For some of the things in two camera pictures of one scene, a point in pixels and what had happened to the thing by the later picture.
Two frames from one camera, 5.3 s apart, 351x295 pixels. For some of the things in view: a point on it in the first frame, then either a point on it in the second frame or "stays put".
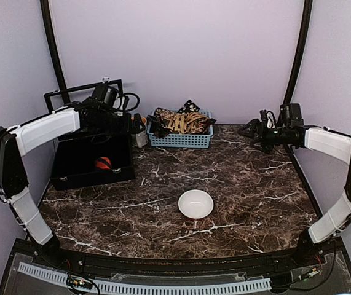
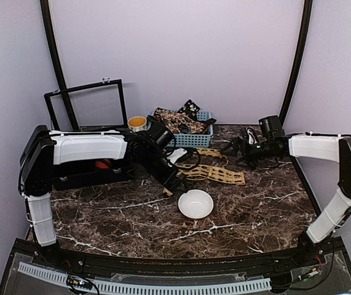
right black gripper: (256, 123) -> (236, 142)
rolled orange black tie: (103, 163) stays put
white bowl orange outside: (195, 204) stays put
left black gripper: (125, 129) -> (170, 177)
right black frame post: (291, 90) stays put
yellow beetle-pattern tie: (181, 123) -> (208, 173)
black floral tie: (189, 107) stays put
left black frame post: (47, 18) stays put
